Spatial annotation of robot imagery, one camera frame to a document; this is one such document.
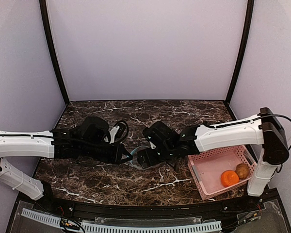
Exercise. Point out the white slotted cable duct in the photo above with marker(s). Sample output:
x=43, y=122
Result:
x=113, y=225

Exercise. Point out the left black frame post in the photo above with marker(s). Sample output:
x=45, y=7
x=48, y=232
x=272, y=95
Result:
x=52, y=51

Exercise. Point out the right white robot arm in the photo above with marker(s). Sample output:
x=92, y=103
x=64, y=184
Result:
x=262, y=135

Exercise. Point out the orange tangerine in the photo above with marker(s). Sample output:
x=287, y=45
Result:
x=229, y=178

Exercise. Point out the pink plastic basket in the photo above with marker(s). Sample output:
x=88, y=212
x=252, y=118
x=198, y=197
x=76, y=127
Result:
x=207, y=168

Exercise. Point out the brown kiwi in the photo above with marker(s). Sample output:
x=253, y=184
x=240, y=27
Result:
x=242, y=170

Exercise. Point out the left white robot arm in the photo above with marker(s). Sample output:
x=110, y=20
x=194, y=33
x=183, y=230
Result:
x=93, y=138

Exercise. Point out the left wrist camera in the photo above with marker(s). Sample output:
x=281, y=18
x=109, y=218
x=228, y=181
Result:
x=118, y=133

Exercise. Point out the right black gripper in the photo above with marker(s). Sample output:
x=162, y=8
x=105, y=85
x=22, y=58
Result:
x=151, y=157

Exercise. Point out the black front table rail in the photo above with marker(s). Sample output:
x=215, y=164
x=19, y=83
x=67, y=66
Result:
x=214, y=209

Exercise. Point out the right black frame post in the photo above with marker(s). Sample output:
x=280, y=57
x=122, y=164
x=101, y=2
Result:
x=241, y=52

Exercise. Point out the black frame post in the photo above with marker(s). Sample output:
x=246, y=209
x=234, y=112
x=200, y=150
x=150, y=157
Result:
x=241, y=52
x=52, y=51

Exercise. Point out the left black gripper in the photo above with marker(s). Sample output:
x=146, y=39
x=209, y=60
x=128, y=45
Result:
x=117, y=153

